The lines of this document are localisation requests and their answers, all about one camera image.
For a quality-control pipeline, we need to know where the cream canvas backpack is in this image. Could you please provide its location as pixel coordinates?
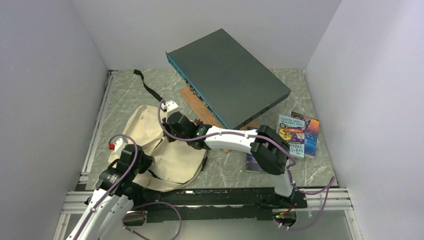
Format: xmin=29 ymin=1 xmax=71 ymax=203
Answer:
xmin=123 ymin=105 xmax=207 ymax=192

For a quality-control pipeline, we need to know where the dark purple paperback book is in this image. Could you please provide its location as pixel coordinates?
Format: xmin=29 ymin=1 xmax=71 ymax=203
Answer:
xmin=245 ymin=153 xmax=265 ymax=173

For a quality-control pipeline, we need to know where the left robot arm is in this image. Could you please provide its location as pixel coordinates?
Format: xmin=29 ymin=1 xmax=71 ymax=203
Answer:
xmin=67 ymin=141 xmax=154 ymax=240

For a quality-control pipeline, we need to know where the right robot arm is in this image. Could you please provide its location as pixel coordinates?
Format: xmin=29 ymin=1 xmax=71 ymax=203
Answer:
xmin=160 ymin=111 xmax=295 ymax=208

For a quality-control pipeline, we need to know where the wooden board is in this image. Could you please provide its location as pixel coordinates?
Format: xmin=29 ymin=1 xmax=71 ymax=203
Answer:
xmin=179 ymin=86 xmax=261 ymax=154

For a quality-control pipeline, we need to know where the treehouse paperback book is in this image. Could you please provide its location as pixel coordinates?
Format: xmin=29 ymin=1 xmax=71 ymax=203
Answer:
xmin=277 ymin=114 xmax=305 ymax=159

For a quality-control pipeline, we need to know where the blue orange paperback book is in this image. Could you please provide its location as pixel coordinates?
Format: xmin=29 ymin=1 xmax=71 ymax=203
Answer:
xmin=290 ymin=111 xmax=320 ymax=159

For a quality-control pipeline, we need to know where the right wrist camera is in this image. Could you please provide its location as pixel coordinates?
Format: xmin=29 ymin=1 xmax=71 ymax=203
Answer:
xmin=160 ymin=100 xmax=180 ymax=115

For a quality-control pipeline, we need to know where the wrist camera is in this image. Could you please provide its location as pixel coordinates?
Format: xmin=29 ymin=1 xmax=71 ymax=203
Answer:
xmin=160 ymin=100 xmax=180 ymax=115
xmin=108 ymin=138 xmax=128 ymax=155

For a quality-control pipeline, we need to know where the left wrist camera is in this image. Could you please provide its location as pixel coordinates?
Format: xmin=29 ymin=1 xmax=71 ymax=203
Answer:
xmin=108 ymin=138 xmax=128 ymax=155

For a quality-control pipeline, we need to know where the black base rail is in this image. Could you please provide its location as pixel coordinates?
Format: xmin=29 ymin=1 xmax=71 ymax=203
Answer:
xmin=134 ymin=187 xmax=308 ymax=223

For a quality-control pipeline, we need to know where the dark grey network switch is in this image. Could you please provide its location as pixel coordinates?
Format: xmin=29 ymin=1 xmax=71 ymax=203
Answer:
xmin=166 ymin=28 xmax=291 ymax=130

